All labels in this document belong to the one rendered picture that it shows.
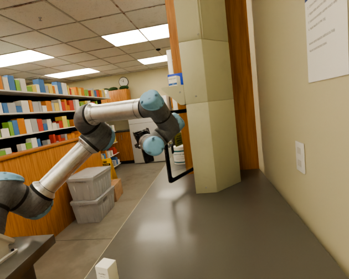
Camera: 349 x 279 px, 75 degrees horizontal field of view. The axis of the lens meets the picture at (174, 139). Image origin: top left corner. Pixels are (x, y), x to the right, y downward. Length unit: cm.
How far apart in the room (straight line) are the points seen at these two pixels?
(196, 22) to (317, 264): 105
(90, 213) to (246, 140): 247
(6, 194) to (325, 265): 107
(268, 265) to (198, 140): 65
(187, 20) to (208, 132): 55
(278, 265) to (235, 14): 135
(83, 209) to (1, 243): 242
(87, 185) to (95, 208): 34
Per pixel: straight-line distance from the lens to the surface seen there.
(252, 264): 75
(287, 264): 77
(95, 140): 110
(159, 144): 85
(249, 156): 158
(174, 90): 116
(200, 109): 115
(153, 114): 81
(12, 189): 110
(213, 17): 129
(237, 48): 156
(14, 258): 108
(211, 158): 118
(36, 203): 115
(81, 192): 336
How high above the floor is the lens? 139
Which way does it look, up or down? 7 degrees down
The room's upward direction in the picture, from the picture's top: 7 degrees counter-clockwise
